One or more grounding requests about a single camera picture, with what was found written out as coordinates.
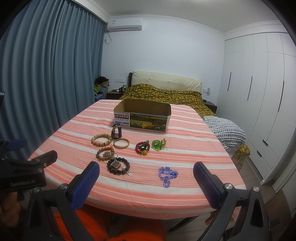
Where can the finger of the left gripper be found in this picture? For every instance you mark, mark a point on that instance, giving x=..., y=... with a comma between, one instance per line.
x=9, y=146
x=44, y=160

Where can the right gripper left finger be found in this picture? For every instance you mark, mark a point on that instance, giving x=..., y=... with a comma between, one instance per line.
x=67, y=198

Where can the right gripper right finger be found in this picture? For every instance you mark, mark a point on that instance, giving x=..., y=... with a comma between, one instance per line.
x=252, y=222

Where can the person's left hand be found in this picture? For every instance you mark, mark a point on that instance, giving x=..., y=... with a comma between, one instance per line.
x=10, y=210

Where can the orange chair cushion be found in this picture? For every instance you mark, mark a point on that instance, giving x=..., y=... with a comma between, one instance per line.
x=98, y=224

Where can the black white checkered blanket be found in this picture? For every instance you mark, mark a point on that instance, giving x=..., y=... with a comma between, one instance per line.
x=228, y=133

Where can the black smart watch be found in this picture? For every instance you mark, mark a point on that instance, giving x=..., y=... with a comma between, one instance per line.
x=116, y=132

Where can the left dark nightstand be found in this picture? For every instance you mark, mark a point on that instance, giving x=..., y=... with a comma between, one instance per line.
x=114, y=95

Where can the dark nightstand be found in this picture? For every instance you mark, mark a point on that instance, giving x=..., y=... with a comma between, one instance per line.
x=114, y=95
x=211, y=106

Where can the blue curtain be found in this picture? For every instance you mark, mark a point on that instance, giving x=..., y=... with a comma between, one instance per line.
x=50, y=57

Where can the pile of clothes with hat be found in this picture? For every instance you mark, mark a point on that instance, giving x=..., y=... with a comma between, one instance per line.
x=101, y=85

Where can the striped pink white tablecloth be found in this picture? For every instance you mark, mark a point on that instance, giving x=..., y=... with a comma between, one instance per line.
x=161, y=184

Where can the right dark nightstand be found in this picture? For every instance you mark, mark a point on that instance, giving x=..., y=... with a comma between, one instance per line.
x=211, y=106

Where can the white wardrobe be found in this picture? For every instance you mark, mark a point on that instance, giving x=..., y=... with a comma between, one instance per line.
x=257, y=93

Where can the bed with yellow floral cover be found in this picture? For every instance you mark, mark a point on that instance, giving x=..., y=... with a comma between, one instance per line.
x=189, y=98

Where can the open cardboard box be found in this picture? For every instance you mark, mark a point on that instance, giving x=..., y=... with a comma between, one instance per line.
x=143, y=114

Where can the cream bed headboard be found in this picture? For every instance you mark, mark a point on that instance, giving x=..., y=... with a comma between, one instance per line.
x=164, y=81

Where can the white air conditioner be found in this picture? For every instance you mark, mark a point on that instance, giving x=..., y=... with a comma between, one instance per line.
x=124, y=24

